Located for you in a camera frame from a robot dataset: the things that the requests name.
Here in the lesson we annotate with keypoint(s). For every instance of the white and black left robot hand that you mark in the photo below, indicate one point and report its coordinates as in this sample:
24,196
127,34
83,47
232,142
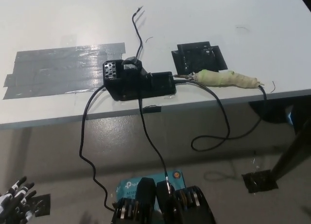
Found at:
14,199

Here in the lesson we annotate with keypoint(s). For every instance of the black soldering station base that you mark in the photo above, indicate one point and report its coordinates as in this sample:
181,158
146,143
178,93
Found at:
136,85

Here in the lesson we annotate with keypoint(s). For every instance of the black floor tape patch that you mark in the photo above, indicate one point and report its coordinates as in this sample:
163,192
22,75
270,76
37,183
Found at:
257,181
42,204

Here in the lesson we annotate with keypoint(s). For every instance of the grey table leg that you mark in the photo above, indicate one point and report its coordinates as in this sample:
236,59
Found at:
24,146

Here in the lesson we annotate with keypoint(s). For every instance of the teal TP-Link box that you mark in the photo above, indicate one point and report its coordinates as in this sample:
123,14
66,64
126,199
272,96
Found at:
128,186

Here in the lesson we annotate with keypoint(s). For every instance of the small black tape strip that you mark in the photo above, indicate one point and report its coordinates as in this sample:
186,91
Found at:
152,109

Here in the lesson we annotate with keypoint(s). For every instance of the black tape square patch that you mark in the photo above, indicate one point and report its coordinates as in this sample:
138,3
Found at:
199,58

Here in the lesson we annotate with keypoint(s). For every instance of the grey duct tape patch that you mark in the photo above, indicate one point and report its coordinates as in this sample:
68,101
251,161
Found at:
60,68

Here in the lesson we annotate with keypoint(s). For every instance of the black bracket under table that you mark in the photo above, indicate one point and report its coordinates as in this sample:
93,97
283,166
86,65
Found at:
272,112

